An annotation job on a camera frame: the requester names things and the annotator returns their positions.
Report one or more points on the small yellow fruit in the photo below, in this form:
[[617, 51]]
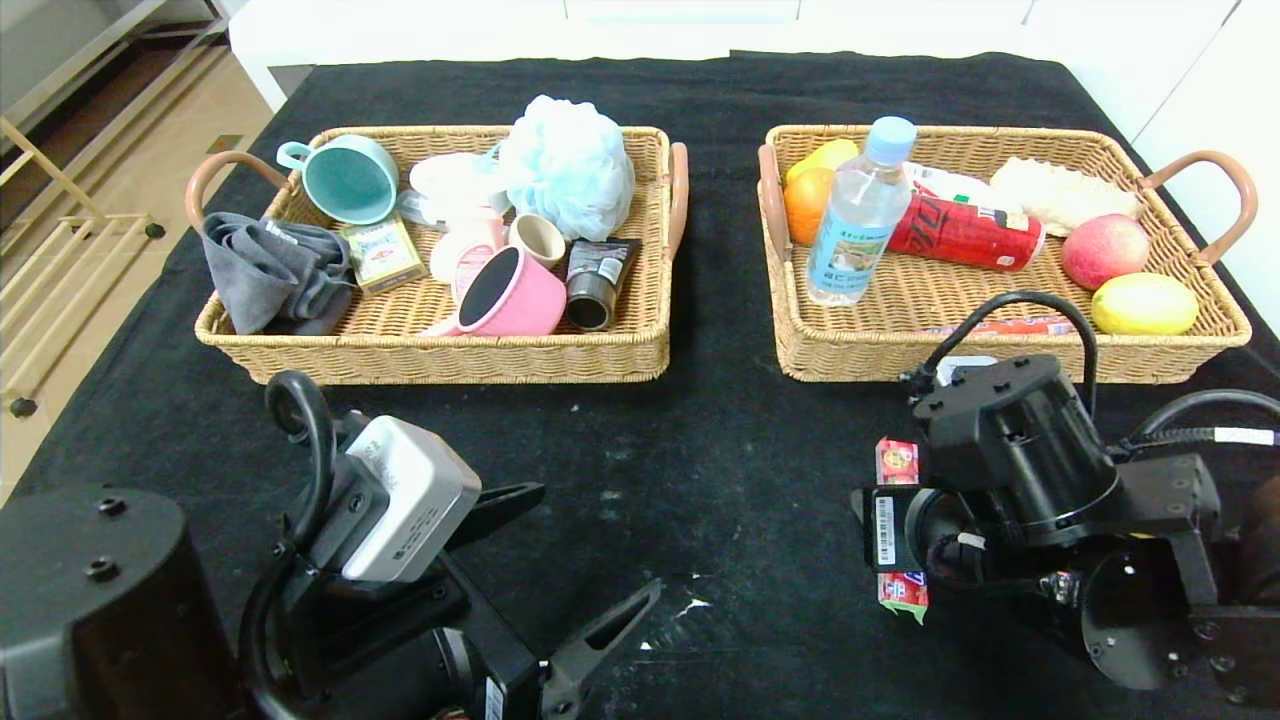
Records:
[[825, 160]]

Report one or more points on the light blue bath loofah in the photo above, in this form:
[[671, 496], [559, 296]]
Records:
[[565, 168]]

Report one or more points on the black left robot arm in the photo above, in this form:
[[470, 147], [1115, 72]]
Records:
[[100, 620]]

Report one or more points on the cream bread pastry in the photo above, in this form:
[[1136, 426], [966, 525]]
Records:
[[1060, 196]]

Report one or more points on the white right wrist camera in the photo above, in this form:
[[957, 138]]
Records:
[[965, 368]]

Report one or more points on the white round container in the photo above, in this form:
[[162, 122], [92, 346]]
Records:
[[450, 185]]

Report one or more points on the grey low shelf unit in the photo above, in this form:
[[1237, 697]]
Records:
[[60, 50]]

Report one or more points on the black cosmetic tube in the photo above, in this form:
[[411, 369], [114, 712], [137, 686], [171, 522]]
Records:
[[594, 285]]

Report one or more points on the red apple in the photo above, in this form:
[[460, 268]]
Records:
[[1105, 252]]

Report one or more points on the beige mug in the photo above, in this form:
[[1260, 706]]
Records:
[[540, 240]]

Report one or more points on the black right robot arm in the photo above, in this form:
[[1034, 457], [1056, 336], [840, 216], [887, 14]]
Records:
[[1050, 480]]

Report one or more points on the orange sausage stick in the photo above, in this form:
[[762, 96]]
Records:
[[1010, 326]]

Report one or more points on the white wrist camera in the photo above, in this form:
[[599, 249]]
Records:
[[410, 500], [965, 368]]

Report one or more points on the black table cloth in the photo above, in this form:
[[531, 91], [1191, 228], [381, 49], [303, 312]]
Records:
[[750, 480]]

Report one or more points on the teal ceramic mug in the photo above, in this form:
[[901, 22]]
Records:
[[350, 180]]

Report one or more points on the grey folded towel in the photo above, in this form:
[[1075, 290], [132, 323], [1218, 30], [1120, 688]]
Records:
[[268, 273]]

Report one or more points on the small green cream box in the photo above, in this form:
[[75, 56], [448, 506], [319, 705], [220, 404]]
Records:
[[383, 256]]

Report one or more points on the pink detergent bottle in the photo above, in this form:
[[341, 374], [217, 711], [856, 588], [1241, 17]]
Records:
[[465, 255]]

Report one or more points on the red Hi-Chew candy stick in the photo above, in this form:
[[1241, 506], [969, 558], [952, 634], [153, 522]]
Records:
[[897, 462]]

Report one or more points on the pink saucepan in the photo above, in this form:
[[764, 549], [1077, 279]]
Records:
[[520, 295]]

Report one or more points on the white snack packet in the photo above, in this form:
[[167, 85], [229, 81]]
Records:
[[960, 188]]

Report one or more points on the beige wooden rack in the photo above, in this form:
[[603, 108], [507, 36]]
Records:
[[22, 407]]

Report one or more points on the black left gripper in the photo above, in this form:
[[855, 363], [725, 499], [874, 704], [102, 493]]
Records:
[[503, 668]]

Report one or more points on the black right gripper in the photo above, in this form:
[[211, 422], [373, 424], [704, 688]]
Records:
[[886, 528]]

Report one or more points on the red cola can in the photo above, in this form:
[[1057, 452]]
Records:
[[970, 235]]

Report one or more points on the yellow lemon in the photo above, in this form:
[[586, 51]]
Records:
[[1143, 305]]

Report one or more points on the white cabinet furniture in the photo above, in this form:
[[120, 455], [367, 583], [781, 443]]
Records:
[[450, 30]]

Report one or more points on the clear bottle blue cap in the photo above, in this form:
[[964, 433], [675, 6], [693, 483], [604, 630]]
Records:
[[850, 250]]

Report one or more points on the orange fruit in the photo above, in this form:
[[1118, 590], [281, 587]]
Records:
[[803, 210]]

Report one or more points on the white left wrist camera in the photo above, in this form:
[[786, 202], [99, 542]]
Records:
[[410, 500]]

